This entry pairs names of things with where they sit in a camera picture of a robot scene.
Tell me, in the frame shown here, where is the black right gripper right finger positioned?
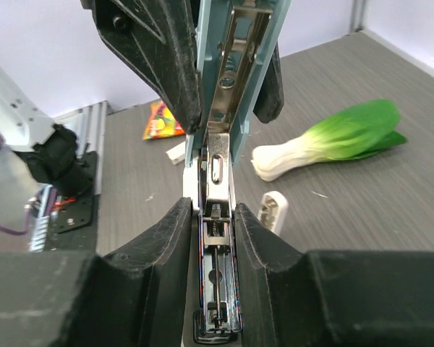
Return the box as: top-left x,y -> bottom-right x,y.
234,203 -> 434,346

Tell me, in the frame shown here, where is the perforated cable duct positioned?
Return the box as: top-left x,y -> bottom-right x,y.
29,185 -> 57,252

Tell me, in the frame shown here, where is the green bok choy toy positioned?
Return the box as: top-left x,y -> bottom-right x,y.
251,99 -> 407,181

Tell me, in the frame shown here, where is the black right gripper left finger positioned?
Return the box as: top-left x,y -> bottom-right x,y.
0,198 -> 192,346

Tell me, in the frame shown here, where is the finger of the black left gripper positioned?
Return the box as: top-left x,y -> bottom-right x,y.
253,45 -> 284,124
81,0 -> 203,134

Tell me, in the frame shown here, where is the colourful snack packet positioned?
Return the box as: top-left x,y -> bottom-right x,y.
142,100 -> 185,140

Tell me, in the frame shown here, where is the white stapler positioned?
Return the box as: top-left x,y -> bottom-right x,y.
258,191 -> 289,236

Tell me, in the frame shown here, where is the staples box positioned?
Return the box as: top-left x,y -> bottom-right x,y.
166,142 -> 186,165

